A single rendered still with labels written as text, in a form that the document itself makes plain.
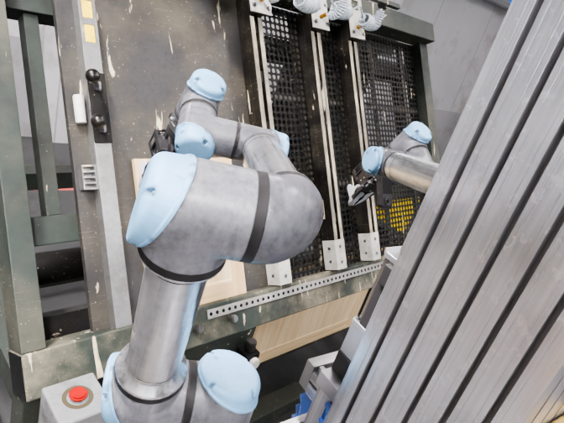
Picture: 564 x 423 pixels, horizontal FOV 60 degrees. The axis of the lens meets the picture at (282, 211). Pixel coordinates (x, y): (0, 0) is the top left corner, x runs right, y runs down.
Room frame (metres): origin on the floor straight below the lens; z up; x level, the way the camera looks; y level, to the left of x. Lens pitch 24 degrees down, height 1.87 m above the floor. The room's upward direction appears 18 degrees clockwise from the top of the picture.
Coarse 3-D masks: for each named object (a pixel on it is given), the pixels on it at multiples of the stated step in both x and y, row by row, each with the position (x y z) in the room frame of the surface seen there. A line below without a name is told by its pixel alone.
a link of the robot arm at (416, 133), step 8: (408, 128) 1.40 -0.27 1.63; (416, 128) 1.38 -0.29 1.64; (424, 128) 1.40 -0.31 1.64; (400, 136) 1.41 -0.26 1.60; (408, 136) 1.38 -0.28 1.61; (416, 136) 1.37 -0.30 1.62; (424, 136) 1.37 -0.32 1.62; (392, 144) 1.42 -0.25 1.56; (400, 144) 1.39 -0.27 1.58; (408, 144) 1.37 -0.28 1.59; (416, 144) 1.36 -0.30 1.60; (424, 144) 1.37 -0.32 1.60
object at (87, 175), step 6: (78, 168) 1.23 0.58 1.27; (84, 168) 1.24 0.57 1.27; (90, 168) 1.26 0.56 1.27; (78, 174) 1.23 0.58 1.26; (84, 174) 1.24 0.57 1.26; (90, 174) 1.25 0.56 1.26; (96, 174) 1.24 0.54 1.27; (84, 180) 1.21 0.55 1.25; (90, 180) 1.24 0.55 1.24; (96, 180) 1.23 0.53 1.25; (84, 186) 1.20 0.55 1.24; (90, 186) 1.23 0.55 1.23; (96, 186) 1.23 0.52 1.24
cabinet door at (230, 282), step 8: (136, 160) 1.36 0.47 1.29; (216, 160) 1.58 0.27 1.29; (224, 160) 1.61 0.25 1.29; (136, 168) 1.35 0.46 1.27; (136, 176) 1.34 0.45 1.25; (136, 184) 1.33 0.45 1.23; (136, 192) 1.33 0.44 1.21; (224, 264) 1.45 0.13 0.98; (232, 264) 1.47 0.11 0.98; (240, 264) 1.49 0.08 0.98; (224, 272) 1.43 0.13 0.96; (232, 272) 1.46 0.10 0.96; (240, 272) 1.48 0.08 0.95; (208, 280) 1.38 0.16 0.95; (216, 280) 1.40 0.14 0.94; (224, 280) 1.42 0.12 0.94; (232, 280) 1.44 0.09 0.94; (240, 280) 1.46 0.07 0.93; (208, 288) 1.36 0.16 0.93; (216, 288) 1.38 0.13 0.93; (224, 288) 1.41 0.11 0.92; (232, 288) 1.43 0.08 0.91; (240, 288) 1.45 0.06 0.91; (208, 296) 1.35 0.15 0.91; (216, 296) 1.37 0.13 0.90; (224, 296) 1.39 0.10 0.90; (200, 304) 1.31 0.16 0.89
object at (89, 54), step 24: (72, 0) 1.43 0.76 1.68; (96, 24) 1.42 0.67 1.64; (96, 48) 1.39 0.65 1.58; (96, 144) 1.27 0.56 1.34; (96, 168) 1.24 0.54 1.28; (96, 192) 1.23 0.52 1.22; (120, 240) 1.20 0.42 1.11; (120, 264) 1.17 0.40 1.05; (120, 288) 1.14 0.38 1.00; (120, 312) 1.10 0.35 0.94
